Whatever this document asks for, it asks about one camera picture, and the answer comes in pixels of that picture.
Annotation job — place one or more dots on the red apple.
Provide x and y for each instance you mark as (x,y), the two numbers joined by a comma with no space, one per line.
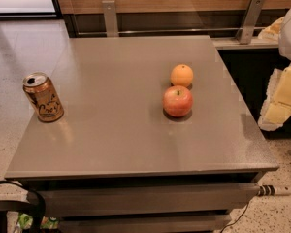
(177,101)

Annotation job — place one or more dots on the orange fruit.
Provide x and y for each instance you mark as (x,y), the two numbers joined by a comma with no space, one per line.
(182,75)

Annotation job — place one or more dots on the left metal wall bracket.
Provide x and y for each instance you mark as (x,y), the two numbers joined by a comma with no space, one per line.
(110,18)

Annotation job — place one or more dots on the right metal wall bracket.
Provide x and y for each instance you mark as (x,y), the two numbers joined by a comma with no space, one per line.
(251,15)

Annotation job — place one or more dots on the white power strip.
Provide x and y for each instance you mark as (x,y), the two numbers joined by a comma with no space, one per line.
(270,190)

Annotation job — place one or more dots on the grey drawer cabinet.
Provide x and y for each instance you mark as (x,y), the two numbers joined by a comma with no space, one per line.
(117,162)

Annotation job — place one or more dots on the orange LaCroix can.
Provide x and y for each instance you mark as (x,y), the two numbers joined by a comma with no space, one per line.
(43,97)

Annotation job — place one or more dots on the metal wall bracket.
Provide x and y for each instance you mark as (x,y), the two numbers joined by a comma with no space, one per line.
(251,15)
(110,18)

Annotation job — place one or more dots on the green snack bag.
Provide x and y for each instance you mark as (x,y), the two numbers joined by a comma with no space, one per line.
(26,222)

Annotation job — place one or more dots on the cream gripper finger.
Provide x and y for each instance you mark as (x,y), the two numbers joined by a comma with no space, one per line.
(276,108)
(271,32)

